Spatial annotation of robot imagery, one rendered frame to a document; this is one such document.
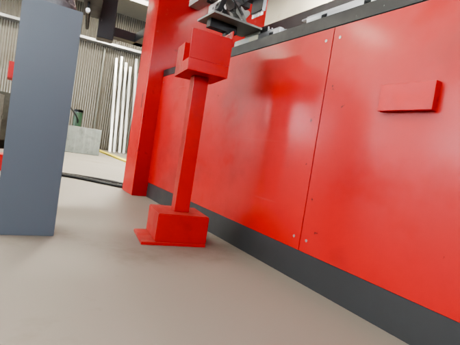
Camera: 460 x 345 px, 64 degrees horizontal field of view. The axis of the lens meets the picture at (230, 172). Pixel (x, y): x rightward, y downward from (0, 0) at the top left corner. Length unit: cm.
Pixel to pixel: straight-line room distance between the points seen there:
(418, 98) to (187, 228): 90
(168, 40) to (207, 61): 128
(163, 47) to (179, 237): 157
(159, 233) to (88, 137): 549
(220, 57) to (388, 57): 62
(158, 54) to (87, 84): 744
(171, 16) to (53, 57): 146
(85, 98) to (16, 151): 864
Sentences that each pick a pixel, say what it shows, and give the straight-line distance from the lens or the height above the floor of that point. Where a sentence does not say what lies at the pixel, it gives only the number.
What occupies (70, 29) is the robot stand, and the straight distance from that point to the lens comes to 143.
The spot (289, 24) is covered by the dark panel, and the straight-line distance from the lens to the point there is 266.
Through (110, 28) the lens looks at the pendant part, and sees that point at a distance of 316.
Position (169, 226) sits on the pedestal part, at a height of 8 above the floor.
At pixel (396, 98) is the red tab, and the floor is 58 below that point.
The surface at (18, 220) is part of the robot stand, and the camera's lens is 143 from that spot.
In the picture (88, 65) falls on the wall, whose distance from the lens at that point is 1009.
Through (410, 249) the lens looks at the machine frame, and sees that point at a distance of 100.
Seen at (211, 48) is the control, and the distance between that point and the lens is 145.
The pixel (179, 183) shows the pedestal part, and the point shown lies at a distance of 147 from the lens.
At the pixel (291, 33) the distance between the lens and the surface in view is 148.
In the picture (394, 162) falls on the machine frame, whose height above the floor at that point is 42.
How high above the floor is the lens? 38
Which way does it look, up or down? 3 degrees down
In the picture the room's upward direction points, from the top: 9 degrees clockwise
